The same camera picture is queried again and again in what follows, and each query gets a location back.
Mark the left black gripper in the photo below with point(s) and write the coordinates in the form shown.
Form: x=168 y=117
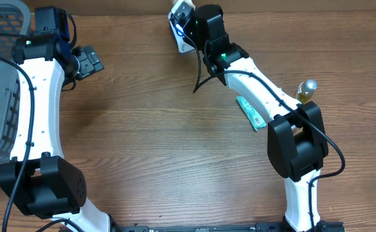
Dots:
x=89 y=62

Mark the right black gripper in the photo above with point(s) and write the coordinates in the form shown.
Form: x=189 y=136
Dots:
x=194 y=43

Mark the light green wipes packet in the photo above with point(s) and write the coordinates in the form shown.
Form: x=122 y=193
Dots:
x=253 y=116

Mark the yellow drink bottle silver cap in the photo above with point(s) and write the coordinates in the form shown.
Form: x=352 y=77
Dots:
x=305 y=91

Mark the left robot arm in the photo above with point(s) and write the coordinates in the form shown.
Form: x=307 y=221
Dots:
x=37 y=178

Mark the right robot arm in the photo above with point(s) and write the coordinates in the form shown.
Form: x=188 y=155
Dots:
x=296 y=143

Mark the white barcode scanner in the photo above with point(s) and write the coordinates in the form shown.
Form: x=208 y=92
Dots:
x=183 y=47

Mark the grey plastic mesh basket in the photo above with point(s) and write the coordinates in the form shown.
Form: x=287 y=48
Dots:
x=14 y=19

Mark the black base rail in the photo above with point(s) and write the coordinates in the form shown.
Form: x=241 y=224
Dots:
x=207 y=228

